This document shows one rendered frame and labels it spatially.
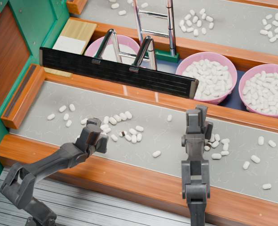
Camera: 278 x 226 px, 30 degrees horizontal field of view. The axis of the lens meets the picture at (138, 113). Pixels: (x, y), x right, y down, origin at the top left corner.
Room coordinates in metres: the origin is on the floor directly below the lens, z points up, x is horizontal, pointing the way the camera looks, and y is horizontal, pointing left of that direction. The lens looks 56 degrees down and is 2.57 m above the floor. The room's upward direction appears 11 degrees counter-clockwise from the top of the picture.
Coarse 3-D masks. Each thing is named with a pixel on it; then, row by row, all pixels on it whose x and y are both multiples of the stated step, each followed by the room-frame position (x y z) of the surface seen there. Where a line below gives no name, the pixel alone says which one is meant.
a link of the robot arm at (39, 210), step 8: (16, 184) 0.83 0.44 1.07; (8, 192) 0.80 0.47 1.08; (16, 192) 0.80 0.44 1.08; (32, 200) 0.80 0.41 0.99; (24, 208) 0.78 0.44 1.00; (32, 208) 0.80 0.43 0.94; (40, 208) 0.81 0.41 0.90; (48, 208) 0.84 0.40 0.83; (32, 216) 0.80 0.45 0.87; (40, 216) 0.80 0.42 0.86; (48, 216) 0.81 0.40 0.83; (56, 216) 0.82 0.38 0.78
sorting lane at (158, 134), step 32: (64, 96) 1.40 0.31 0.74; (96, 96) 1.37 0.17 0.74; (32, 128) 1.27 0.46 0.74; (64, 128) 1.24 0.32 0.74; (128, 128) 1.17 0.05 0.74; (160, 128) 1.14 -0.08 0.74; (224, 128) 1.08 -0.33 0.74; (128, 160) 1.02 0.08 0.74; (160, 160) 0.99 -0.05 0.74; (224, 160) 0.94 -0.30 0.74; (256, 192) 0.78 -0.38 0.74
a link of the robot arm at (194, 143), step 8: (192, 136) 0.95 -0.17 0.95; (200, 136) 0.94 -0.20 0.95; (192, 144) 0.89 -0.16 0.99; (200, 144) 0.89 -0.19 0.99; (192, 152) 0.84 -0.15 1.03; (200, 152) 0.84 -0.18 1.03; (192, 160) 0.80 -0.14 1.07; (200, 160) 0.79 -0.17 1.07; (208, 160) 0.78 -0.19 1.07; (184, 168) 0.77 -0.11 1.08; (192, 168) 0.78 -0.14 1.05; (200, 168) 0.77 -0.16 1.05; (208, 168) 0.75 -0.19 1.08; (184, 176) 0.74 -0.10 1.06; (208, 176) 0.73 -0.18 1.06; (184, 184) 0.72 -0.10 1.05; (208, 184) 0.71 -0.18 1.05; (184, 192) 0.70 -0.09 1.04; (208, 192) 0.69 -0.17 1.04
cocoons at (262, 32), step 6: (114, 0) 1.93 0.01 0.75; (114, 6) 1.88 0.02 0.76; (132, 6) 1.87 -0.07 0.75; (144, 6) 1.85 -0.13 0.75; (120, 12) 1.83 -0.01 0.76; (192, 12) 1.74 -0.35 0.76; (186, 18) 1.71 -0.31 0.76; (204, 18) 1.69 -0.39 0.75; (210, 18) 1.68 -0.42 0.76; (276, 18) 1.60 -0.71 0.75; (180, 24) 1.68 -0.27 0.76; (198, 24) 1.66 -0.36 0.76; (210, 24) 1.64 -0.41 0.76; (264, 24) 1.58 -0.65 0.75; (276, 24) 1.57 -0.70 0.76; (192, 30) 1.63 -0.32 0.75; (204, 30) 1.61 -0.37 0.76; (264, 30) 1.54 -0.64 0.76; (276, 30) 1.53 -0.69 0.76; (270, 36) 1.50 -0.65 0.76; (276, 36) 1.50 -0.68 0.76
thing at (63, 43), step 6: (60, 36) 1.73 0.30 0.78; (60, 42) 1.69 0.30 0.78; (66, 42) 1.69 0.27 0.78; (72, 42) 1.68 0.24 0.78; (78, 42) 1.67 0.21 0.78; (84, 42) 1.67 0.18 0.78; (54, 48) 1.66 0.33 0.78; (60, 48) 1.66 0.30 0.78; (66, 48) 1.65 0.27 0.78; (72, 48) 1.64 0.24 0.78; (78, 48) 1.63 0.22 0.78
